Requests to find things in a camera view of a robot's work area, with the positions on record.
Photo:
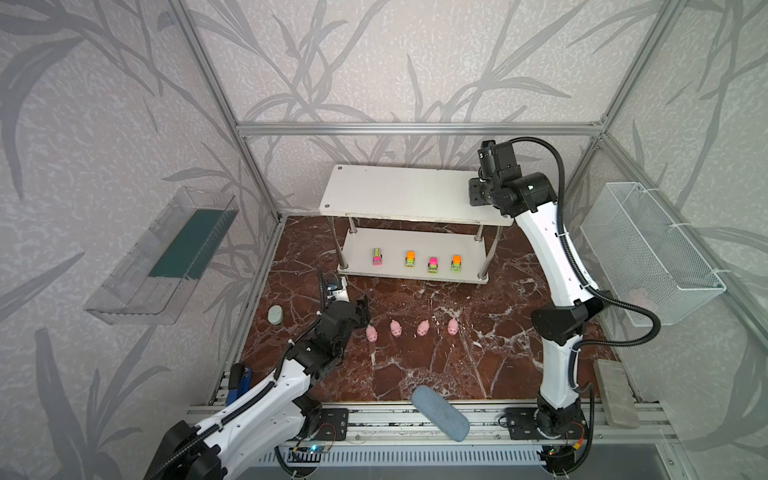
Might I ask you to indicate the green circuit board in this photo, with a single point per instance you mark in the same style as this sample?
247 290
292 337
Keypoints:
305 452

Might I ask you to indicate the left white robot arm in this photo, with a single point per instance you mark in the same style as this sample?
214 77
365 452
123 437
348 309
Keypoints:
278 409

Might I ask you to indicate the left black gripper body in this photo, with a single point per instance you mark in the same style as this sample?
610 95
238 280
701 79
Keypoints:
354 313

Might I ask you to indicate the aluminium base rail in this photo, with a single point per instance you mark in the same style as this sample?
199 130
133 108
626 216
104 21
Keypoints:
400 423

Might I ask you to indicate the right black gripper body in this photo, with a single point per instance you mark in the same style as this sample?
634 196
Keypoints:
480 192

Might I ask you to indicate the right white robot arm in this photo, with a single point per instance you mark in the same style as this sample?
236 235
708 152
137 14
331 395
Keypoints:
575 300

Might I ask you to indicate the aluminium frame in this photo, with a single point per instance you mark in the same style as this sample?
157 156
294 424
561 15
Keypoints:
681 86

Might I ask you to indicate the pink green truck toy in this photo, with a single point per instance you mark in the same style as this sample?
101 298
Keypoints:
377 257

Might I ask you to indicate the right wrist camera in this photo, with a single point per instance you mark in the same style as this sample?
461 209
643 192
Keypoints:
498 158

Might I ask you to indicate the pink pig toy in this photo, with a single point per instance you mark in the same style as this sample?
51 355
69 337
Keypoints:
453 327
423 328
371 334
395 328

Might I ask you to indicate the orange mixer truck toy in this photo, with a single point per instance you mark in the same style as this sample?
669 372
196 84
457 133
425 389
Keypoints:
410 259

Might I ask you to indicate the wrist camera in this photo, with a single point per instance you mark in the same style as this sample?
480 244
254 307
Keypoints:
336 290
498 158

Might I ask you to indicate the blue tool on rail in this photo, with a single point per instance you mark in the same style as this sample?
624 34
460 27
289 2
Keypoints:
239 381

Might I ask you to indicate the grey blue oval object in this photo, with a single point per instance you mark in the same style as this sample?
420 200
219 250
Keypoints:
440 412

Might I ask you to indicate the pink toy in basket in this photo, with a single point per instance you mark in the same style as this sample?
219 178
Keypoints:
641 298

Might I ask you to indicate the grey stone block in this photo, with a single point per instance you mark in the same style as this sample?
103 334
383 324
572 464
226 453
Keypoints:
616 394

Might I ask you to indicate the white wire mesh basket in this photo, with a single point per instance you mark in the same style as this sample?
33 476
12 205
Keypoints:
638 245

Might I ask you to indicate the pink mixer truck toy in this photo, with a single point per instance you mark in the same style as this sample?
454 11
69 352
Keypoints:
433 265

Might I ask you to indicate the clear plastic wall bin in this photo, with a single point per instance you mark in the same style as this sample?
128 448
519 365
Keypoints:
155 280

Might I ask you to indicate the pale green round object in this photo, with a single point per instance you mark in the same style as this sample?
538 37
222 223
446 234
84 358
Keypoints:
275 315

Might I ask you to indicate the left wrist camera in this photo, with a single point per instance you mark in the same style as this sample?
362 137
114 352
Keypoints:
336 290

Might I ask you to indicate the white two-tier shelf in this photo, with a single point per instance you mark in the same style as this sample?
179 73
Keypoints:
409 195

